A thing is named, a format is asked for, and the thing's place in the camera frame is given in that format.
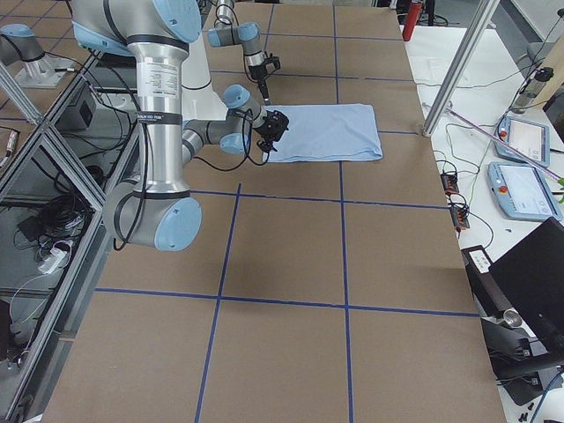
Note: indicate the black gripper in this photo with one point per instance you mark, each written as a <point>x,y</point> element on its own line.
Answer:
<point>265,127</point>
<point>257,72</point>

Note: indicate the light blue t-shirt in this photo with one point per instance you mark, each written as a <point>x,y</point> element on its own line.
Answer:
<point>326,133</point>

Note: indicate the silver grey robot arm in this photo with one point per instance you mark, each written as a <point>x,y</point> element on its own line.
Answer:
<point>178,111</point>
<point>227,32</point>

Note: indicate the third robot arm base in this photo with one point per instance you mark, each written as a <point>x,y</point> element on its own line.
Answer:
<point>40,69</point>

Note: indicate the red bottle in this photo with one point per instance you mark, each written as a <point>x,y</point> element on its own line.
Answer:
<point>411,19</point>

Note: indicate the left grey USB hub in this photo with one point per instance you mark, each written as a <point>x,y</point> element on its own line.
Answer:
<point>449,183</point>

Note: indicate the grey usb hub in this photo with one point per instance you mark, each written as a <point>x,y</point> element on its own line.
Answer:
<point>449,183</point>
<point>459,213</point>

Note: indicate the right grey USB hub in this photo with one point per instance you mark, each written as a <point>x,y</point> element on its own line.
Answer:
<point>459,213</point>

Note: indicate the white power strip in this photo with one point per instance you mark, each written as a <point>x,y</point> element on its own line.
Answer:
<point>54,260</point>

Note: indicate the near teach pendant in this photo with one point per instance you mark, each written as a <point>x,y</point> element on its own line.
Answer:
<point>522,192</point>

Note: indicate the teach pendant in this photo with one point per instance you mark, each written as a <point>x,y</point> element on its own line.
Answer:
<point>522,192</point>
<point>530,138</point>

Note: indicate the far teach pendant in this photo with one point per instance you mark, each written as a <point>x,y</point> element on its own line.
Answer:
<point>530,138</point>

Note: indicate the black box with label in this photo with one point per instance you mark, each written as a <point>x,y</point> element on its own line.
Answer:
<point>490,297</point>

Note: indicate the black laptop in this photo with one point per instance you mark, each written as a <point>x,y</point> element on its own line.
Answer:
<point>530,275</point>

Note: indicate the aluminium frame cabinet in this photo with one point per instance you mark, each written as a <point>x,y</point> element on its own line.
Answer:
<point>83,144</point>

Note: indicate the aluminium frame post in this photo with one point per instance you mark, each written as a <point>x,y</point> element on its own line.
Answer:
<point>470,41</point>

